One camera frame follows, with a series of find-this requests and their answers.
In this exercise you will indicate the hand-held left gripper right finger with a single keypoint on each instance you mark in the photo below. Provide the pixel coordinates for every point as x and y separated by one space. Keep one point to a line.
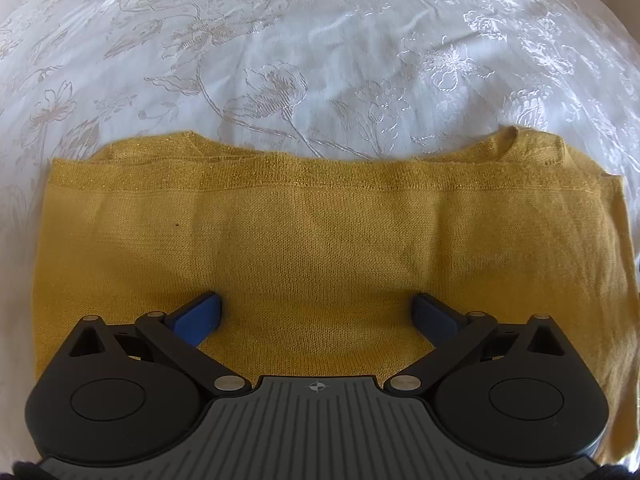
436 321

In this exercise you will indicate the yellow knit sweater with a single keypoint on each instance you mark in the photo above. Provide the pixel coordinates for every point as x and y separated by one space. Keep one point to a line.
325 240

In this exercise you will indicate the white embroidered bedspread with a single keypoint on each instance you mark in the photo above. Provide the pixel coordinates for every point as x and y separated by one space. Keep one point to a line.
320 50

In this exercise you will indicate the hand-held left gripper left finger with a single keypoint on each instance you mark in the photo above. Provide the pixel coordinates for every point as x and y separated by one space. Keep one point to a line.
200 319

